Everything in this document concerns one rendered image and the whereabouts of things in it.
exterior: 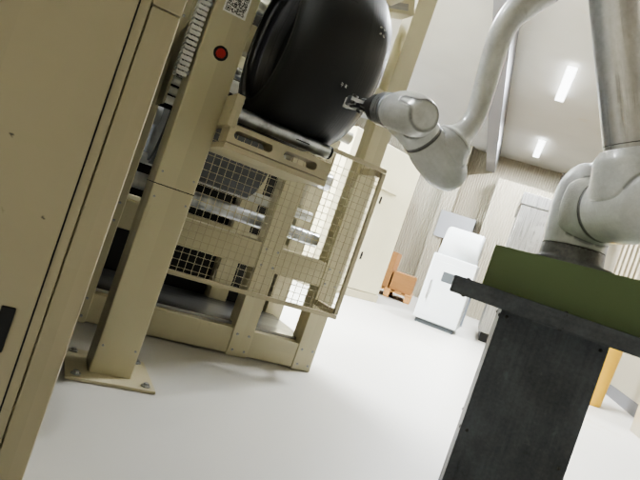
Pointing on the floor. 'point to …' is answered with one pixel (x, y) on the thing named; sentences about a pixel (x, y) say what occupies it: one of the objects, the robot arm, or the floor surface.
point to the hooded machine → (441, 302)
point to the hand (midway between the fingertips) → (350, 103)
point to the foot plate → (77, 359)
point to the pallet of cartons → (399, 284)
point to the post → (169, 193)
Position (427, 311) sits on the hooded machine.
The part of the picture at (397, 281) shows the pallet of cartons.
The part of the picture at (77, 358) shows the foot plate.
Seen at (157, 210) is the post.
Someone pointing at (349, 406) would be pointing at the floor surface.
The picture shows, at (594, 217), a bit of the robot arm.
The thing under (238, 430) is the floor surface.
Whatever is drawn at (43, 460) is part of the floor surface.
